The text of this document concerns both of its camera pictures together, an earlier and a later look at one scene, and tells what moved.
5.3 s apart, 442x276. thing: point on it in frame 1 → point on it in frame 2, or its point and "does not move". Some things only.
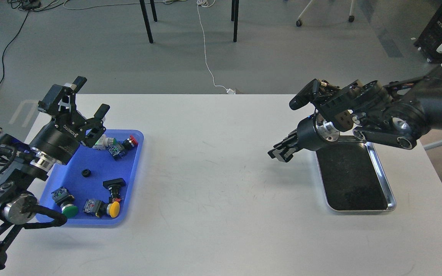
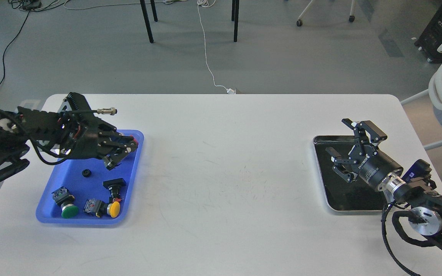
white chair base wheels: x=299 y=22 does not move
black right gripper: x=312 y=133 → x=375 y=165
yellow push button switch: x=101 y=208 does not move
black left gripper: x=60 y=142 → x=93 y=142
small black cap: x=86 y=173 does not move
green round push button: x=61 y=196 does not move
